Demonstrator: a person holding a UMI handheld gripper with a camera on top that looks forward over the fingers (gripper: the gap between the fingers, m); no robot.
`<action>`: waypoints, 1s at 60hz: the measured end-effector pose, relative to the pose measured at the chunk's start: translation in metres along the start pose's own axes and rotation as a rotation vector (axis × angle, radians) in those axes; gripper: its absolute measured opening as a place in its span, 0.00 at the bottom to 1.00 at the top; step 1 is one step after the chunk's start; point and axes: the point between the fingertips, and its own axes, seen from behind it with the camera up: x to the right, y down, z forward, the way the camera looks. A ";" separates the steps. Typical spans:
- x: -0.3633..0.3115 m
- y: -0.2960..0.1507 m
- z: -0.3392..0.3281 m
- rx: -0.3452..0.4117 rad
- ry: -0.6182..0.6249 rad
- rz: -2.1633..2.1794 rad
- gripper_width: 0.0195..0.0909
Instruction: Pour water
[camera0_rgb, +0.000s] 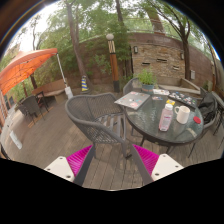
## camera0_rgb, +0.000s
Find silver laptop with stickers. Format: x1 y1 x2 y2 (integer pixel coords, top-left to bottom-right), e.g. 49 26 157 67
114 90 151 111

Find dark metal chair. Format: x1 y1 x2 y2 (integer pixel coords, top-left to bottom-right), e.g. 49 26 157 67
188 88 221 158

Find brown lamp post white globe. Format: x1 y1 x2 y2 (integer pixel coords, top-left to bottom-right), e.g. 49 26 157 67
105 32 121 93

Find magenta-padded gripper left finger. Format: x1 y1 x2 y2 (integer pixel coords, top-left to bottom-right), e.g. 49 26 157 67
44 144 98 187

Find flat round red coaster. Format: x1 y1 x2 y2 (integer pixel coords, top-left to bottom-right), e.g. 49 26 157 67
192 115 203 125

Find orange patio umbrella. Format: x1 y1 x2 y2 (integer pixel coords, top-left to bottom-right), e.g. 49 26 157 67
0 47 59 96

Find grey wicker armchair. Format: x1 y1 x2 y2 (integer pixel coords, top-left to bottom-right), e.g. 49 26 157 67
64 92 133 160

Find blue yellow striped cone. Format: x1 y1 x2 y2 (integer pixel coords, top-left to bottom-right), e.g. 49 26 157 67
80 75 90 93

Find wooden bench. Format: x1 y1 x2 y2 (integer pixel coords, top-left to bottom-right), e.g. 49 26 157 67
31 78 68 100

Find black backpack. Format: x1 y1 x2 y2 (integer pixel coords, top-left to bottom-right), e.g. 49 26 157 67
198 91 218 125

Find black laptop with stickers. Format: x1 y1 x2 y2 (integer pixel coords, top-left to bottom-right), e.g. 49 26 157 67
167 91 198 109

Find dark wicker chair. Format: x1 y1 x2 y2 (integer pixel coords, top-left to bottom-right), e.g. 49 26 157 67
17 94 47 122

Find white ceramic mug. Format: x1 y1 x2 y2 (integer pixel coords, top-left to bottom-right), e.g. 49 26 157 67
174 105 191 125

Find pink drink bottle white cap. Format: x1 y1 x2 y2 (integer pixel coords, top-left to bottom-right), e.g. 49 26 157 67
158 103 175 132

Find green plant in teal pot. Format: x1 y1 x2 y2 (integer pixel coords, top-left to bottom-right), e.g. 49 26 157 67
137 68 158 94

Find white umbrella base block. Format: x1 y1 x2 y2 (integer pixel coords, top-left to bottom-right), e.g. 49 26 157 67
64 86 74 100

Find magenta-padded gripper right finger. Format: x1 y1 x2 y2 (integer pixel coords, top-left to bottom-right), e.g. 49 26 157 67
128 143 185 186

